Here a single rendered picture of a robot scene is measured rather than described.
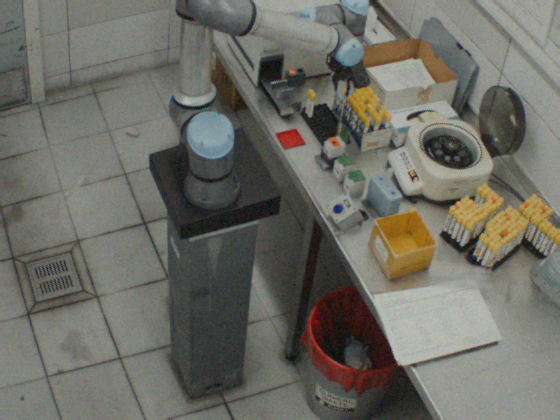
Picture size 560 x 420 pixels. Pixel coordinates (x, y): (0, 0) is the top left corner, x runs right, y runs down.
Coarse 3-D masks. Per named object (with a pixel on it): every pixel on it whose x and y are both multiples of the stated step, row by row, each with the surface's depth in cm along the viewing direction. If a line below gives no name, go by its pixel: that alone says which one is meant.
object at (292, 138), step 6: (276, 132) 258; (282, 132) 259; (288, 132) 259; (294, 132) 260; (282, 138) 257; (288, 138) 258; (294, 138) 258; (300, 138) 258; (282, 144) 255; (288, 144) 256; (294, 144) 255; (300, 144) 256
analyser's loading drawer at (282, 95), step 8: (264, 72) 273; (272, 72) 273; (264, 80) 270; (272, 80) 270; (280, 80) 269; (272, 88) 266; (280, 88) 268; (288, 88) 266; (272, 96) 265; (280, 96) 264; (288, 96) 265; (280, 104) 262; (288, 104) 260; (296, 104) 261; (280, 112) 262; (288, 112) 262
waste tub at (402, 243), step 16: (384, 224) 228; (400, 224) 231; (416, 224) 230; (384, 240) 222; (400, 240) 234; (416, 240) 232; (432, 240) 223; (384, 256) 224; (400, 256) 218; (416, 256) 221; (432, 256) 225; (384, 272) 225; (400, 272) 224
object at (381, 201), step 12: (372, 180) 236; (384, 180) 236; (372, 192) 238; (384, 192) 232; (396, 192) 233; (372, 204) 240; (384, 204) 234; (396, 204) 234; (372, 216) 239; (384, 216) 236
